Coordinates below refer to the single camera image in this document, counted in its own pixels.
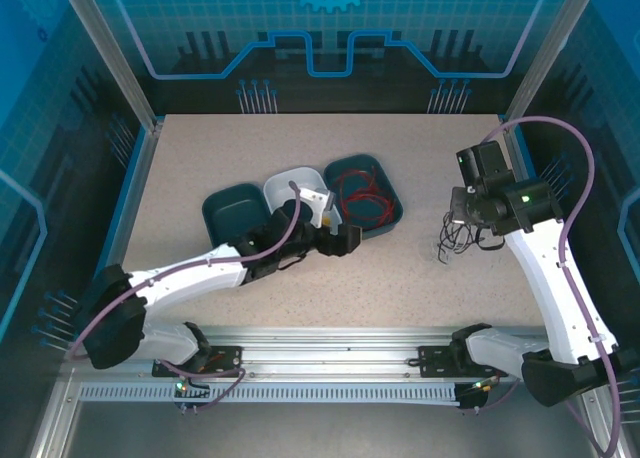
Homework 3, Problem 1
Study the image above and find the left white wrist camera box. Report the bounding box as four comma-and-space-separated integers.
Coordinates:
298, 186, 335, 228

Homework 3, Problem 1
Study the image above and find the slotted grey cable duct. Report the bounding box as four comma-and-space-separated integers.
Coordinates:
79, 383, 461, 405

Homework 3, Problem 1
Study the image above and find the red cable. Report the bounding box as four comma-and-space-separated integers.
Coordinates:
349, 165, 389, 207
339, 175, 397, 229

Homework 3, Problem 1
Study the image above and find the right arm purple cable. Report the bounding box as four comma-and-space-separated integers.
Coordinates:
459, 116, 627, 458

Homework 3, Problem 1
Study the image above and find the white plastic bin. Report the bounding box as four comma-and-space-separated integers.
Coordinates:
263, 166, 345, 232

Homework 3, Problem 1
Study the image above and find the small black electronics board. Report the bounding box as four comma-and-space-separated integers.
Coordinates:
173, 381, 211, 413
457, 377, 501, 413

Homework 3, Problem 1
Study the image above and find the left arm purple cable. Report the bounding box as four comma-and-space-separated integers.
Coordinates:
69, 179, 247, 410

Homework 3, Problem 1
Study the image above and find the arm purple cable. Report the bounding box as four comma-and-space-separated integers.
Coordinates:
69, 179, 247, 410
459, 116, 627, 458

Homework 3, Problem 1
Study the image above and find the teal plastic bin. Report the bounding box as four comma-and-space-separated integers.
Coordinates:
201, 182, 270, 247
322, 152, 404, 241

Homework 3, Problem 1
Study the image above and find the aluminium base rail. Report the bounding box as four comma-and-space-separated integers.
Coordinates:
64, 325, 551, 385

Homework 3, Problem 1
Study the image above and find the grey metal sheet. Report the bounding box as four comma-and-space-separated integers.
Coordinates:
64, 402, 606, 458

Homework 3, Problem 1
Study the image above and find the aluminium frame post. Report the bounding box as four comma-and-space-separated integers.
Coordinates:
53, 0, 164, 132
498, 0, 604, 134

